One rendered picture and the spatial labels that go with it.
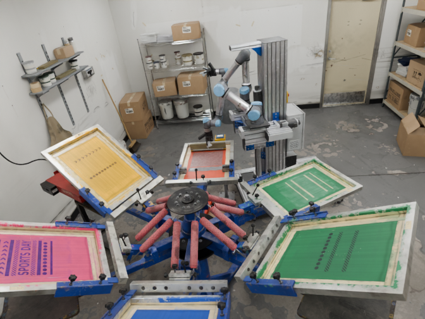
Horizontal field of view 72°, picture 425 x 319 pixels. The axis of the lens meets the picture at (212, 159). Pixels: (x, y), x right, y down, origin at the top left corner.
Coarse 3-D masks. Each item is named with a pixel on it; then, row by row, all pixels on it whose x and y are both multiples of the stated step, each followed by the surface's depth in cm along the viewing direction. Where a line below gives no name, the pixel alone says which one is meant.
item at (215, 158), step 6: (216, 150) 335; (222, 150) 334; (210, 156) 325; (216, 156) 323; (222, 156) 322; (210, 162) 315; (216, 162) 313; (222, 162) 312; (210, 174) 295; (216, 174) 294; (222, 174) 293
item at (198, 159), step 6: (192, 156) 329; (198, 156) 328; (204, 156) 326; (192, 162) 319; (198, 162) 317; (204, 162) 316; (186, 174) 300; (192, 174) 299; (198, 174) 298; (204, 174) 296
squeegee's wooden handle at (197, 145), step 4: (192, 144) 333; (196, 144) 332; (200, 144) 331; (204, 144) 331; (212, 144) 330; (216, 144) 330; (220, 144) 330; (224, 144) 329; (192, 148) 335; (196, 148) 335; (200, 148) 334; (204, 148) 334; (224, 148) 332
